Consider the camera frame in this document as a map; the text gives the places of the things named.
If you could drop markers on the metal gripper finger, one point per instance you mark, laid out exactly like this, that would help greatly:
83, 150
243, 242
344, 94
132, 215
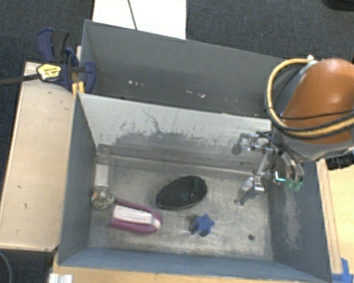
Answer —
253, 184
251, 142

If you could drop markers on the grey metal bin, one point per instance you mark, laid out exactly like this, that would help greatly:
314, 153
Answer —
235, 217

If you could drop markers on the blue star-shaped block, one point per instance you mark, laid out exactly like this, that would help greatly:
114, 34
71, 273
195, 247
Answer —
202, 225

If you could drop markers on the black oval mesh object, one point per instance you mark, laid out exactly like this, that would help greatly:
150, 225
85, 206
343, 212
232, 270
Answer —
182, 193

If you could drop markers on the purple and white stapler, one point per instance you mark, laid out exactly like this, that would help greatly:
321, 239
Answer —
135, 218

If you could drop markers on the clear glass jar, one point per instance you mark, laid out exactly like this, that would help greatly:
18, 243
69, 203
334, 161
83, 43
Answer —
102, 199

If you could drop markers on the pale wood board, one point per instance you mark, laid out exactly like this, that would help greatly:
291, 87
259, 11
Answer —
38, 164

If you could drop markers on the black cylinder on white bracket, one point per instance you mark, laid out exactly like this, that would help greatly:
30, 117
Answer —
344, 161

